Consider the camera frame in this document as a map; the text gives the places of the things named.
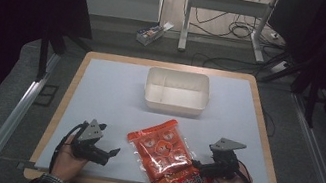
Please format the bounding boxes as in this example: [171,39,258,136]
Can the person's left hand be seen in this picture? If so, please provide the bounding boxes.
[48,131,94,183]

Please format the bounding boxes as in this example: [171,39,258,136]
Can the white power strip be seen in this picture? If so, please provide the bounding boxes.
[268,57,290,77]

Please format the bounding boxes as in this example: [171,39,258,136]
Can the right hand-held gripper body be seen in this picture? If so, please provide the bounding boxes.
[203,135,249,183]

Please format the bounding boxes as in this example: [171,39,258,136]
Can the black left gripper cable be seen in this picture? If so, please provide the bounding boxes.
[47,118,86,179]

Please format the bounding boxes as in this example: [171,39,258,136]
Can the red snack bag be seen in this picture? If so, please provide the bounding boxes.
[119,110,224,183]

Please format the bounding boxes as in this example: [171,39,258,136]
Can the black floor cables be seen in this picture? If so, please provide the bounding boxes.
[181,0,287,80]

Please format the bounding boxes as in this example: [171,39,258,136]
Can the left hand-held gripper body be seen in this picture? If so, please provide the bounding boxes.
[68,115,116,166]

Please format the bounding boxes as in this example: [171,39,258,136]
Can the white plastic container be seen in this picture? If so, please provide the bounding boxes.
[140,64,214,120]

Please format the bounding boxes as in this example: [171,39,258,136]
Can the white metal desk frame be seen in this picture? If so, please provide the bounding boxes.
[175,0,281,67]

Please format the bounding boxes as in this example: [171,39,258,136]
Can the pale blue table mat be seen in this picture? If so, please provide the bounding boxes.
[34,45,292,183]

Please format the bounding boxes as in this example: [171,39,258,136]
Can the black metal stand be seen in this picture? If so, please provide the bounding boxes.
[250,44,326,129]
[32,25,95,90]

